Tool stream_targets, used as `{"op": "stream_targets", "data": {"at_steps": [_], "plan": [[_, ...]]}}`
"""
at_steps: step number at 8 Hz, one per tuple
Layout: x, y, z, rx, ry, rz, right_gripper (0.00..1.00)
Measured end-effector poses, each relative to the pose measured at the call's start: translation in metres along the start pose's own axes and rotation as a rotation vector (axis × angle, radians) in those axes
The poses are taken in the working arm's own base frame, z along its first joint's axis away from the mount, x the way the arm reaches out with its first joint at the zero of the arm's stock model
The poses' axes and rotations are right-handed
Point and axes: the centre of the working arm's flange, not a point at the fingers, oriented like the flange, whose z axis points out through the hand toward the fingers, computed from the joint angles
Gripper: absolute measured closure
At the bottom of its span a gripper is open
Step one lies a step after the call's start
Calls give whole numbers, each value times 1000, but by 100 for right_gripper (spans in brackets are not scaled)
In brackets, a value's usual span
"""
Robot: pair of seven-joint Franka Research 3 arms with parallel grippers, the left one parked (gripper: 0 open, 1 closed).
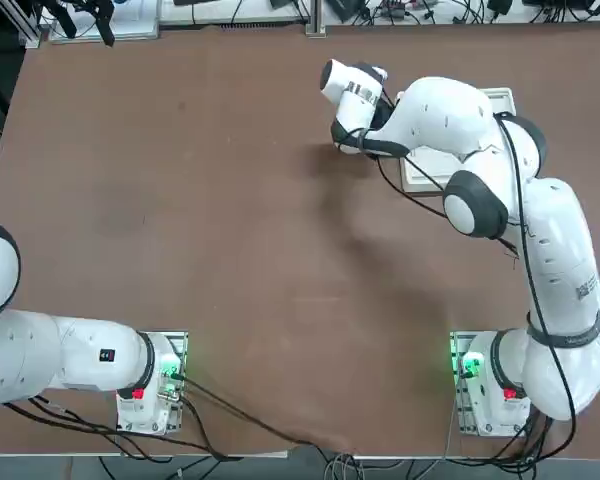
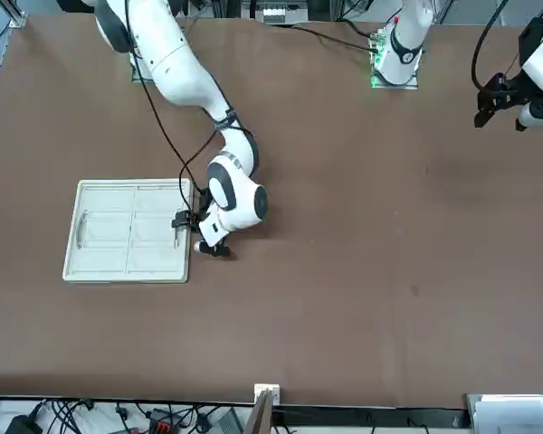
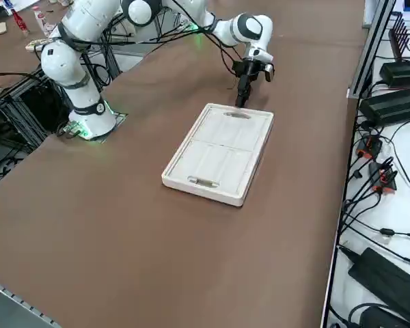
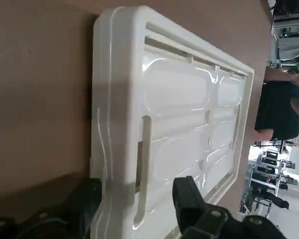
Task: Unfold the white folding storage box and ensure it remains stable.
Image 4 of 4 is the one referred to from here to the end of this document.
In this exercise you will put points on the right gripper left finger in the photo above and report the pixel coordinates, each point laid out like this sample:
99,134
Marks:
88,199

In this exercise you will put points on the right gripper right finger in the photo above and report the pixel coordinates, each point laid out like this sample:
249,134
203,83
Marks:
189,199

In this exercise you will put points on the white folding storage box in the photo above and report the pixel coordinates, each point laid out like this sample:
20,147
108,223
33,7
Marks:
179,99

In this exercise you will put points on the metal equipment rack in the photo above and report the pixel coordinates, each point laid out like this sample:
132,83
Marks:
266,174

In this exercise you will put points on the seated person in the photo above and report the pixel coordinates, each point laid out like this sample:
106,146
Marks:
276,109

